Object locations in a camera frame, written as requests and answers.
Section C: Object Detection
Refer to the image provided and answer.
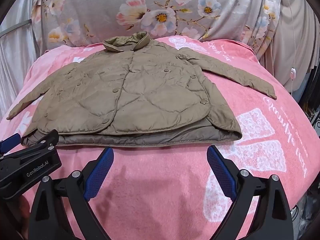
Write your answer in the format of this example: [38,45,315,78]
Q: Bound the person's left hand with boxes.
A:
[0,192,33,240]

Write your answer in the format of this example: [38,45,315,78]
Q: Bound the beige curtain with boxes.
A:
[271,0,320,100]

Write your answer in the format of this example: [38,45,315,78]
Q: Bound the grey floral bed sheet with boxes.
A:
[32,0,283,55]

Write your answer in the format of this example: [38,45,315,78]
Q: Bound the khaki quilted jacket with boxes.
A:
[6,31,277,147]

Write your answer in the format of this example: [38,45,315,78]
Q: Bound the grey curtain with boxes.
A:
[0,0,45,120]

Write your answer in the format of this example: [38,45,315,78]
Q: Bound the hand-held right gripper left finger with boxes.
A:
[29,147,115,240]

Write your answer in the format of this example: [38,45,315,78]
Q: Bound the dark metal rack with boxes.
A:
[301,65,320,140]

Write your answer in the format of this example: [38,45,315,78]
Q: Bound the white cord with round switch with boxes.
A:
[282,0,298,97]

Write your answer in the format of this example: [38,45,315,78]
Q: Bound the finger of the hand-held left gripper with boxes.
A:
[0,133,21,155]
[21,129,59,155]

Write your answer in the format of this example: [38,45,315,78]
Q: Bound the grey metal bar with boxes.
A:
[0,21,28,38]

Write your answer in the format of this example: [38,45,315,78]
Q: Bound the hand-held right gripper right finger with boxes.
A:
[207,145,293,240]

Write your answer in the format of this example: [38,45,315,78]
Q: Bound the pink printed blanket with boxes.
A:
[0,35,320,240]

